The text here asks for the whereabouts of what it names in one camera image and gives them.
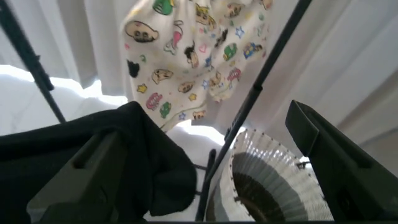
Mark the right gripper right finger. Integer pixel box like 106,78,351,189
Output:
284,99,398,222

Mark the cream printed garment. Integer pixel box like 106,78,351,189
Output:
119,0,274,131

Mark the black clothes rack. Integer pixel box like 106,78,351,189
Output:
0,0,313,222

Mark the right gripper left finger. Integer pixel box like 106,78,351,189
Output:
26,130,129,222

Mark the black garment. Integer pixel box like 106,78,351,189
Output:
0,101,197,222

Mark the white curtain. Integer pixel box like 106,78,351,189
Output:
0,0,398,156

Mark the white laundry basket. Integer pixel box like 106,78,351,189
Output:
205,129,334,222

